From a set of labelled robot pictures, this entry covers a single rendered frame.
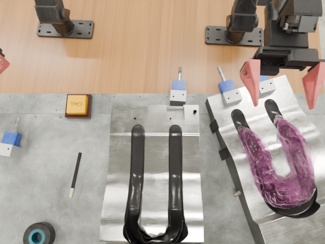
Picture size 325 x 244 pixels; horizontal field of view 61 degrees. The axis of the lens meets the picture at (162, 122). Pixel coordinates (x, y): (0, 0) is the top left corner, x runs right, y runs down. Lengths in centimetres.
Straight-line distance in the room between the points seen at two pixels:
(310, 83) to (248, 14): 38
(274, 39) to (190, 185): 44
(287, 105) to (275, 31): 42
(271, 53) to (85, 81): 65
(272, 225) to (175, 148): 32
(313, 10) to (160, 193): 54
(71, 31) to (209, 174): 68
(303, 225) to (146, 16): 83
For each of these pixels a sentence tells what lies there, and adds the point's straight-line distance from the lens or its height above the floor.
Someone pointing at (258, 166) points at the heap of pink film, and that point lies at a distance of 80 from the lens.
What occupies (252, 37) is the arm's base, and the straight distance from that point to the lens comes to 106.
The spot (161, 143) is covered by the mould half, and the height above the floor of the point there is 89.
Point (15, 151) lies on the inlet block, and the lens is 98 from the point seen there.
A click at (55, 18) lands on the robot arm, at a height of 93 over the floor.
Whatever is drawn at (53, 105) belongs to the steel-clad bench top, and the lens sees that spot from 100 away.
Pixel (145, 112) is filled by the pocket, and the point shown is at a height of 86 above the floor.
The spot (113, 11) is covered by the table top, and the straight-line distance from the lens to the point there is 111.
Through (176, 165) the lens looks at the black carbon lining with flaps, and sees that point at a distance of 80.
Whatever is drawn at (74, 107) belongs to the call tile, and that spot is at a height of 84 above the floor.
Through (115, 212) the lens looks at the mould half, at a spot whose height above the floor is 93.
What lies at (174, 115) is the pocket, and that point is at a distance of 85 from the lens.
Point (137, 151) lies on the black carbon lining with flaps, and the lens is 81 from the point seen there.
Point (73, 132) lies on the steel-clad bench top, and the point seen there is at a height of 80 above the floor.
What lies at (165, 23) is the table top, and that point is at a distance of 106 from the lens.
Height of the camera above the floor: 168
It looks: 75 degrees down
